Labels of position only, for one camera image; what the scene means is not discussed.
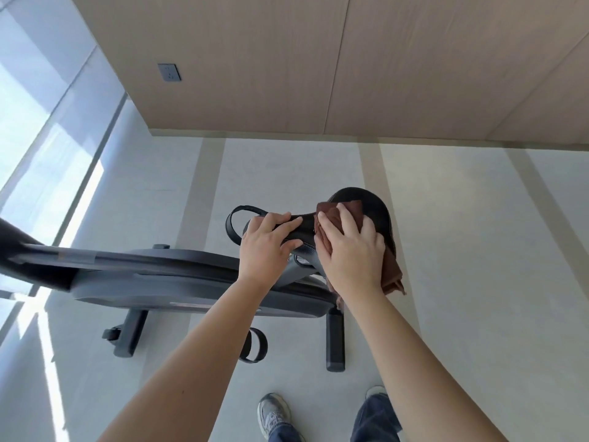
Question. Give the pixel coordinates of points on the person's right little finger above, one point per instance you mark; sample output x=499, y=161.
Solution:
x=381, y=247

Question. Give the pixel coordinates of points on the person's right middle finger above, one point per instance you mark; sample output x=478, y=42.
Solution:
x=349, y=218

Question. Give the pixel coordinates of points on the grey wall socket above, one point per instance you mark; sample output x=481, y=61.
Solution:
x=169, y=72

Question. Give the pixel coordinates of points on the person's left middle finger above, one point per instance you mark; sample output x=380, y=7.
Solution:
x=276, y=219

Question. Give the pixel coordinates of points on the person's left forearm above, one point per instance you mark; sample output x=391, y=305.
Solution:
x=184, y=372

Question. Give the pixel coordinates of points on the person's left thumb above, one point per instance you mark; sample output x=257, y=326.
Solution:
x=293, y=247

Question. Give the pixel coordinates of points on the person's right thumb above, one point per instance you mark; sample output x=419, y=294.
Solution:
x=320, y=246

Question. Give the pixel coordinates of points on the person's left hand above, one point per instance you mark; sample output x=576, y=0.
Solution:
x=262, y=253

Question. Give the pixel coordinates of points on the person's right hand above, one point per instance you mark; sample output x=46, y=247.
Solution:
x=354, y=262

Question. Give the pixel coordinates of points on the person's left little finger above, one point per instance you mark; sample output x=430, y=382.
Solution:
x=248, y=229

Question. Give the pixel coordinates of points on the person's right forearm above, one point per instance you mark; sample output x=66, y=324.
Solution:
x=414, y=372

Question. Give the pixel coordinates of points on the large glass window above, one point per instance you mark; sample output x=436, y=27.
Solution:
x=41, y=133

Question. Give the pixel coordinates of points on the grey sneaker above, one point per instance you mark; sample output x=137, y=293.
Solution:
x=375, y=392
x=272, y=412

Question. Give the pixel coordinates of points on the blue jeans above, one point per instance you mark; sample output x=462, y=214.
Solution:
x=375, y=421

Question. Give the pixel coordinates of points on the brown cleaning cloth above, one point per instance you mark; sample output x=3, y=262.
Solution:
x=391, y=271

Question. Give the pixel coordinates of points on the dark grey exercise bike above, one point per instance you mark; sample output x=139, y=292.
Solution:
x=184, y=285

